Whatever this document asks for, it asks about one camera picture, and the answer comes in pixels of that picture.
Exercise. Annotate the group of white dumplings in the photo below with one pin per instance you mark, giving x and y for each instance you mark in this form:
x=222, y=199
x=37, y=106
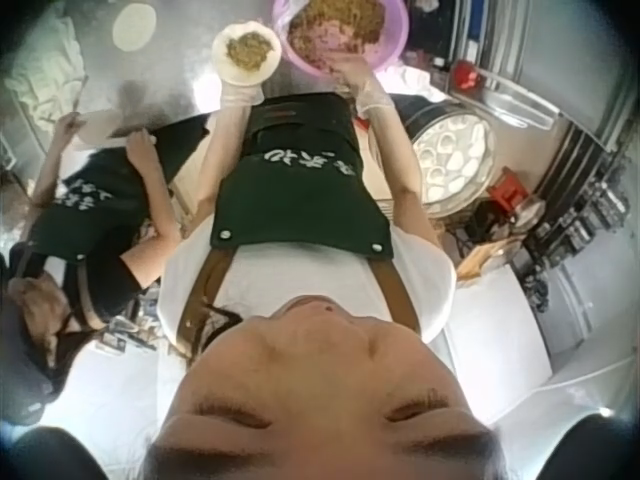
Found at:
x=450, y=160

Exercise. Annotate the pink plastic bowl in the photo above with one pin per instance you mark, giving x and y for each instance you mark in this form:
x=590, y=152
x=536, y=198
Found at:
x=305, y=60

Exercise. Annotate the minced meat filling mass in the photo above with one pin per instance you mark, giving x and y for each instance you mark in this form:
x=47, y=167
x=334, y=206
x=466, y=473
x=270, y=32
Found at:
x=335, y=22

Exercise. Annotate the person's left hand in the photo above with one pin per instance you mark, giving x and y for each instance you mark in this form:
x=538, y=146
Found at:
x=241, y=95

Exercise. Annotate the round white dough wrapper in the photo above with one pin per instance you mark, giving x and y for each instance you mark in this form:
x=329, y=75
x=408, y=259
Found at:
x=222, y=62

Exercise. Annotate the wooden board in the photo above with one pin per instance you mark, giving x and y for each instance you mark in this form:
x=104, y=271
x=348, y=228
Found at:
x=487, y=257

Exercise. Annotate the red box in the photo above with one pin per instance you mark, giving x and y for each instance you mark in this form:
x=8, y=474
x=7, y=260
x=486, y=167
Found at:
x=505, y=192

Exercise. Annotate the white cloth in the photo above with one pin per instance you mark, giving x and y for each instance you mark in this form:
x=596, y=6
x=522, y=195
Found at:
x=42, y=65

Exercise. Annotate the flat round dough wrapper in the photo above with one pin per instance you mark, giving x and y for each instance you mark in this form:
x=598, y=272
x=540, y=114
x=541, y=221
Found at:
x=134, y=26

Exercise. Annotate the stainless steel rack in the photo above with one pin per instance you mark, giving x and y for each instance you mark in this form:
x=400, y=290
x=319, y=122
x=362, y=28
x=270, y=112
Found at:
x=575, y=150

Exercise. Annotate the portion of minced filling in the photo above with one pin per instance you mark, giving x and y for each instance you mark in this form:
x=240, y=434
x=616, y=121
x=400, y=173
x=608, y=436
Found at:
x=248, y=47

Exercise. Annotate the round metal steamer tray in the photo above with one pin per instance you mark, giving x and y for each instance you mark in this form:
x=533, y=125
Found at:
x=425, y=125

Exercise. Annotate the white cabinet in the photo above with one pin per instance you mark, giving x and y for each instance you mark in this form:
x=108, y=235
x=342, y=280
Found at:
x=500, y=325

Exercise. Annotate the red container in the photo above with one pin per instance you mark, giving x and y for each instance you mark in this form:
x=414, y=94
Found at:
x=467, y=75

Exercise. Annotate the person's right hand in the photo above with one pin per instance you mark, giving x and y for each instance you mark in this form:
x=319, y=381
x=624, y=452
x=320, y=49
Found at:
x=367, y=92

